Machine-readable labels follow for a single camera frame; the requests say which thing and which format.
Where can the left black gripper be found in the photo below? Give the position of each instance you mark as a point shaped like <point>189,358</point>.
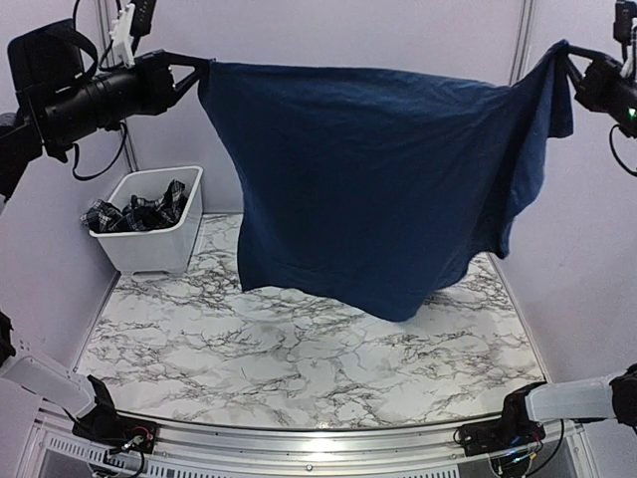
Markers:
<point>157,91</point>

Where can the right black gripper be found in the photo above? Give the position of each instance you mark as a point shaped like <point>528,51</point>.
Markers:
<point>591,88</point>

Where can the blue t-shirt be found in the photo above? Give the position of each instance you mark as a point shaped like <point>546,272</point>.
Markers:
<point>378,187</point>

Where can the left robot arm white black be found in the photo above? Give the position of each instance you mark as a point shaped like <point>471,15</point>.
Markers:
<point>62,99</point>

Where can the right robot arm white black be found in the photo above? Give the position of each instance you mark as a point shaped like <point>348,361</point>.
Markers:
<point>585,400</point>

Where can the white plastic laundry bin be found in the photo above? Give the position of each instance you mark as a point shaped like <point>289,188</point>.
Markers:
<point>160,250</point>

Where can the plaid black white garment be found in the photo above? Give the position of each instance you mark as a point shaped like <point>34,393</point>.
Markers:
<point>139,214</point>

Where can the right aluminium corner post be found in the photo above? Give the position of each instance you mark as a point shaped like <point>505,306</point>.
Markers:
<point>521,44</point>

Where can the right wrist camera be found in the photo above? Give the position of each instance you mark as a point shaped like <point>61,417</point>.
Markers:
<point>624,32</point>

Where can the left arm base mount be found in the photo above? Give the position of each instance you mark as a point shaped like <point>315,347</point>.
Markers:
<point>116,431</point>

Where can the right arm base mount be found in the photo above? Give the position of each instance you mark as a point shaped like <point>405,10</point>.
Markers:
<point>495,435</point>

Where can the aluminium front rail frame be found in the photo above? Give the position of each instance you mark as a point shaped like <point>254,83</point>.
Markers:
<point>190,449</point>

